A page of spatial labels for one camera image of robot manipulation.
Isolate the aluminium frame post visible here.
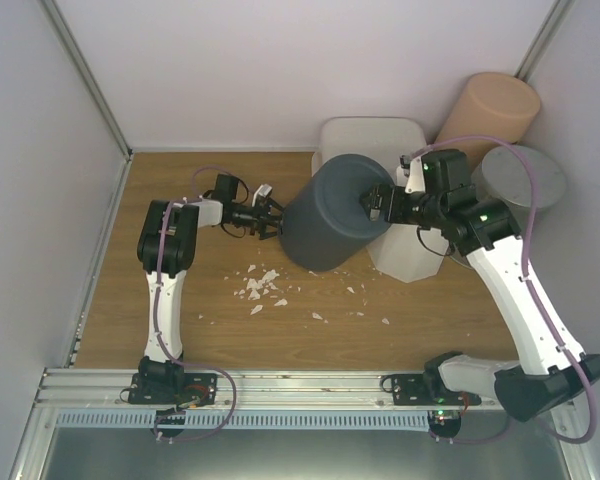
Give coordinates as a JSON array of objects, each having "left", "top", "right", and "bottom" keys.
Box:
[
  {"left": 514, "top": 0, "right": 576, "bottom": 82},
  {"left": 39, "top": 0, "right": 133, "bottom": 162}
]

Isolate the left aluminium frame post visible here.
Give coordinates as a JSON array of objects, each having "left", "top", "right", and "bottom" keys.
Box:
[{"left": 39, "top": 0, "right": 133, "bottom": 162}]

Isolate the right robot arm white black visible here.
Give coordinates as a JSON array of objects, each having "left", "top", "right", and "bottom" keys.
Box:
[{"left": 360, "top": 149, "right": 600, "bottom": 422}]

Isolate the white octagonal bin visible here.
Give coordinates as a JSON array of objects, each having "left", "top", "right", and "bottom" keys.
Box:
[{"left": 367, "top": 164, "right": 444, "bottom": 285}]

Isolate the white plastic basin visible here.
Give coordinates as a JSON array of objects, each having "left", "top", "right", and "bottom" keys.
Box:
[{"left": 311, "top": 117, "right": 426, "bottom": 178}]

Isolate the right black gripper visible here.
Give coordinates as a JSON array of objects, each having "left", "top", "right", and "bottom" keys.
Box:
[{"left": 359, "top": 184, "right": 445, "bottom": 229}]

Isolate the dark grey bin white liner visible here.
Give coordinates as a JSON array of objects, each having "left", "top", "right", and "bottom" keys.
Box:
[{"left": 278, "top": 154, "right": 393, "bottom": 272}]

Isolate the grey slotted cable duct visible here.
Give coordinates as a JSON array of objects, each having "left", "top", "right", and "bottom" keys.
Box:
[{"left": 56, "top": 409, "right": 429, "bottom": 432}]

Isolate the aluminium front rail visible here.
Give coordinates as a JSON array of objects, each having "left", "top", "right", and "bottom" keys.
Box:
[{"left": 34, "top": 367, "right": 575, "bottom": 410}]

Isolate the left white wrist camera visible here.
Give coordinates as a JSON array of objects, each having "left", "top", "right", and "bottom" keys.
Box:
[{"left": 252, "top": 184, "right": 273, "bottom": 206}]

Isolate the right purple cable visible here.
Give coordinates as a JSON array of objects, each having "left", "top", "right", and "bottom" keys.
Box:
[{"left": 412, "top": 135, "right": 599, "bottom": 444}]

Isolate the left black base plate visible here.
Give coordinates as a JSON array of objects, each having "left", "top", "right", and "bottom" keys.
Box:
[{"left": 119, "top": 373, "right": 218, "bottom": 408}]

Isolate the purple cable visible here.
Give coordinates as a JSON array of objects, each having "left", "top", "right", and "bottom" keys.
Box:
[
  {"left": 412, "top": 135, "right": 599, "bottom": 444},
  {"left": 152, "top": 166, "right": 241, "bottom": 371}
]

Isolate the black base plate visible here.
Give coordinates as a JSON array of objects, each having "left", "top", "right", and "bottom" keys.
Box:
[
  {"left": 119, "top": 373, "right": 218, "bottom": 408},
  {"left": 379, "top": 373, "right": 482, "bottom": 407}
]

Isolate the white plastic shard pile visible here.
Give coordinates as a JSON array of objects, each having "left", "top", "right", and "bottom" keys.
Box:
[{"left": 232, "top": 264, "right": 288, "bottom": 307}]

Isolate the right aluminium frame post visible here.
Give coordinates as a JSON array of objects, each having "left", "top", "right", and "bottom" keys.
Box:
[{"left": 514, "top": 0, "right": 576, "bottom": 82}]

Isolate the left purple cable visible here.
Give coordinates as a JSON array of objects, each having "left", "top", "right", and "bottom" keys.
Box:
[{"left": 152, "top": 166, "right": 241, "bottom": 371}]

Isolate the salmon pink plastic bin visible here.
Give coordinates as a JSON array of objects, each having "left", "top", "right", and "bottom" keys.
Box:
[{"left": 436, "top": 72, "right": 541, "bottom": 170}]

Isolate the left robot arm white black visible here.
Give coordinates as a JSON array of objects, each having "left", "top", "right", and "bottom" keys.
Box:
[{"left": 128, "top": 171, "right": 284, "bottom": 404}]

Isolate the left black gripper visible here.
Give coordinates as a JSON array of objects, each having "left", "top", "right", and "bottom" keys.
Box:
[{"left": 230, "top": 199, "right": 291, "bottom": 241}]

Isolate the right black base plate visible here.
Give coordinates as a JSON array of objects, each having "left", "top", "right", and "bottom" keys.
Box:
[{"left": 379, "top": 373, "right": 482, "bottom": 407}]

